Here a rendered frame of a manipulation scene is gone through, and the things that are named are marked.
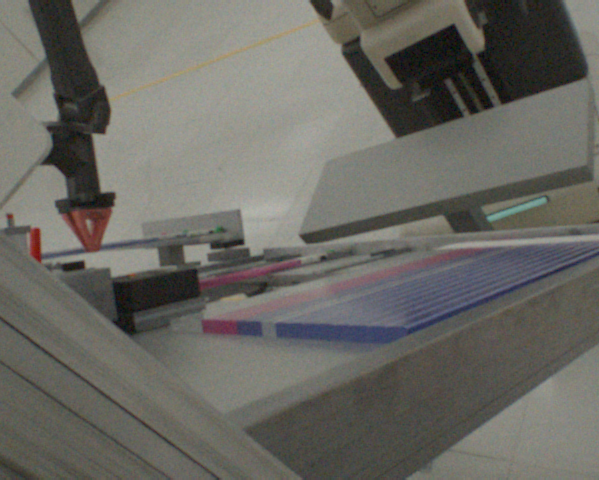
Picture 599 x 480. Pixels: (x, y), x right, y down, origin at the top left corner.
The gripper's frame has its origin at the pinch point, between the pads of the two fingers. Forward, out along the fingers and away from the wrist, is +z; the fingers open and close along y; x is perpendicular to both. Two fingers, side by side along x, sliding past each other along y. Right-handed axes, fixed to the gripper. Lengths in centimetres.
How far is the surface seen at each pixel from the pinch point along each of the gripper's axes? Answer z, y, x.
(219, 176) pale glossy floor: -27, -149, 162
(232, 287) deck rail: 10.1, 17.9, 15.1
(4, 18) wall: -302, -715, 338
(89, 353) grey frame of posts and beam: 2, 90, -52
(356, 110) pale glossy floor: -45, -73, 182
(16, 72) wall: -234, -717, 344
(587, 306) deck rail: 10, 86, -8
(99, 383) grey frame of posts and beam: 3, 90, -52
